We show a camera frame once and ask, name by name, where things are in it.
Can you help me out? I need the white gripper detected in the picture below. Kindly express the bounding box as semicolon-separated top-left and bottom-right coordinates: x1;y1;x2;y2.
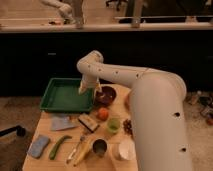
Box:
78;74;102;94

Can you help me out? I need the dark maroon bowl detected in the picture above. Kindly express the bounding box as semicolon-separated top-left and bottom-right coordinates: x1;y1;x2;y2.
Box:
95;86;117;106

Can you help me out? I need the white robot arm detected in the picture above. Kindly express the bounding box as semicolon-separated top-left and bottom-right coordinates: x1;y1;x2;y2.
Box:
77;50;193;171

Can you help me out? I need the green plastic tray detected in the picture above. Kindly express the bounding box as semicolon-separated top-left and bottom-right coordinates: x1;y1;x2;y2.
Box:
40;78;94;113

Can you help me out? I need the orange fruit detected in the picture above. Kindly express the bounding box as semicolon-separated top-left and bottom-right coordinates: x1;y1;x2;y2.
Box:
97;107;109;121

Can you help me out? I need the brown scrub brush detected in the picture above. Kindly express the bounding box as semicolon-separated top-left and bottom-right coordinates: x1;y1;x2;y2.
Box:
78;114;99;132

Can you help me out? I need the orange bowl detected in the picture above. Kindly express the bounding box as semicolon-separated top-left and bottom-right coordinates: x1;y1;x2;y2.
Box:
124;94;130;110

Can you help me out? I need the green plastic cup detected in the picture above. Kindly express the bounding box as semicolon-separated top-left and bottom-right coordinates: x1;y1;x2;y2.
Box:
107;118;120;134

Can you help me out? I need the grey folded cloth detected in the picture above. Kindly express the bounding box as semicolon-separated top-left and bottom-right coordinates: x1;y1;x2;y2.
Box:
50;115;77;131

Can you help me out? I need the metal fork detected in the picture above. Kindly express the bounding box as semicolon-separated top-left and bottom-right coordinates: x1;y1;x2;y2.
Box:
66;135;85;164

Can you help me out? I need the bunch of dark grapes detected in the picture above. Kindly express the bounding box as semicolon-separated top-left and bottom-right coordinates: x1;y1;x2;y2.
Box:
123;119;133;135

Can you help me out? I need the metal cup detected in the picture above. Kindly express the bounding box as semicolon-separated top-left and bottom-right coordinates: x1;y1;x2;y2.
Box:
92;139;107;157

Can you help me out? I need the white plastic cup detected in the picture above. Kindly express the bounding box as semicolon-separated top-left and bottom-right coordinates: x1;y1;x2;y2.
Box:
115;139;136;161

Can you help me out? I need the blue sponge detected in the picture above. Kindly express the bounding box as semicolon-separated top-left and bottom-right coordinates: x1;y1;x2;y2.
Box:
27;135;50;159

